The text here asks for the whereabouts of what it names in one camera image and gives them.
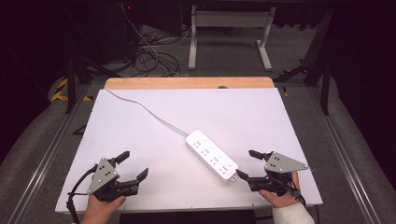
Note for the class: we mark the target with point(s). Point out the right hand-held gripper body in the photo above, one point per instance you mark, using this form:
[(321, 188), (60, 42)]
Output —
[(281, 165)]

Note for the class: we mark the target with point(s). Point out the black flat panel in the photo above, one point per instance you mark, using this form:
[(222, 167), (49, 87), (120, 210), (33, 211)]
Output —
[(186, 218)]

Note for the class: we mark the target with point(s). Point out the white table board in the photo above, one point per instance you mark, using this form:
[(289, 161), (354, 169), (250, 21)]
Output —
[(193, 112)]

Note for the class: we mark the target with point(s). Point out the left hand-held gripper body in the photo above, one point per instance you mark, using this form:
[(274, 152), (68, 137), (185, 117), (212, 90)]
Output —
[(102, 174)]

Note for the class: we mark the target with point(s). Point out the yellow black hazard tape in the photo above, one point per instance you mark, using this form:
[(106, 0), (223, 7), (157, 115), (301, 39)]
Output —
[(63, 93)]

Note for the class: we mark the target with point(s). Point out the person's right hand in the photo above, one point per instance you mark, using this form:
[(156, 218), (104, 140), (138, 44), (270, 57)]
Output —
[(278, 199)]

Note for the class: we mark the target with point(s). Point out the white power strip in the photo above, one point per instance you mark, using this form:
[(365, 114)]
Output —
[(212, 158)]

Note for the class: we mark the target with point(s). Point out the wooden table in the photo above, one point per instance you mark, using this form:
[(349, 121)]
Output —
[(186, 83)]

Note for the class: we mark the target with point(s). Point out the black metal stand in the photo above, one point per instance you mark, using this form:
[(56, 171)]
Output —
[(72, 84), (317, 68)]

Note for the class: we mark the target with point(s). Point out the white metal desk frame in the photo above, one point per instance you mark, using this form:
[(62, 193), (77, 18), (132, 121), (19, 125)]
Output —
[(230, 18)]

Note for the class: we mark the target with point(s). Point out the dark computer tower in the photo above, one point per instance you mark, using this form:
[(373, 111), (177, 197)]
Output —
[(120, 31)]

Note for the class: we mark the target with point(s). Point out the person's left hand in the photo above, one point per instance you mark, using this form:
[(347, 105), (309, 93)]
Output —
[(99, 208)]

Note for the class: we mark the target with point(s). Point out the aluminium floor rail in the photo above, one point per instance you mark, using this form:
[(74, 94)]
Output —
[(345, 155), (46, 158)]

